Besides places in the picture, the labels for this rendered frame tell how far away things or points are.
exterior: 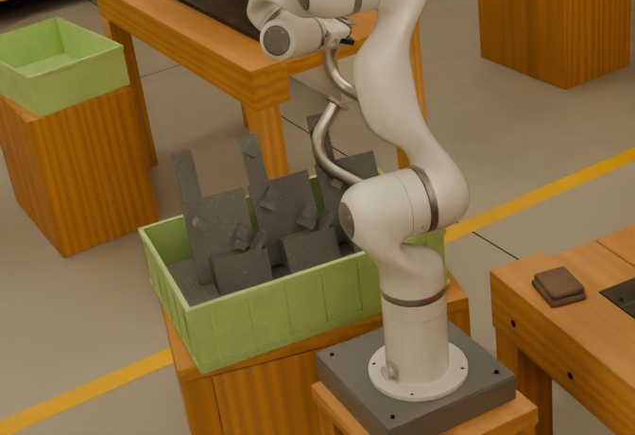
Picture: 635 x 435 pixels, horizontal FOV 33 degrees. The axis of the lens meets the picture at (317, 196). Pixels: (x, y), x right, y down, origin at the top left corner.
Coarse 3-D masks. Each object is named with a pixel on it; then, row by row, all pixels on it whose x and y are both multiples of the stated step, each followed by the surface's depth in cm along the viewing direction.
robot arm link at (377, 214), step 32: (352, 192) 184; (384, 192) 183; (416, 192) 184; (352, 224) 183; (384, 224) 182; (416, 224) 185; (384, 256) 185; (416, 256) 192; (384, 288) 195; (416, 288) 191
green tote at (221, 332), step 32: (160, 224) 260; (256, 224) 271; (160, 256) 264; (192, 256) 268; (352, 256) 236; (160, 288) 254; (256, 288) 230; (288, 288) 233; (320, 288) 237; (352, 288) 240; (192, 320) 227; (224, 320) 230; (256, 320) 233; (288, 320) 237; (320, 320) 240; (352, 320) 244; (192, 352) 235; (224, 352) 233; (256, 352) 237
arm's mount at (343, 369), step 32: (448, 320) 220; (320, 352) 214; (352, 352) 213; (480, 352) 210; (352, 384) 204; (480, 384) 201; (512, 384) 203; (384, 416) 195; (416, 416) 195; (448, 416) 198
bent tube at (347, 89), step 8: (344, 16) 247; (344, 24) 244; (352, 24) 245; (336, 48) 248; (328, 56) 248; (328, 64) 249; (328, 72) 249; (336, 72) 249; (336, 80) 249; (344, 80) 249; (336, 88) 250; (344, 88) 249; (352, 88) 248; (352, 96) 248
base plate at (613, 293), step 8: (632, 280) 226; (608, 288) 225; (616, 288) 224; (624, 288) 224; (632, 288) 223; (608, 296) 222; (616, 296) 222; (624, 296) 222; (632, 296) 221; (616, 304) 219; (624, 304) 219; (632, 304) 219; (632, 312) 216
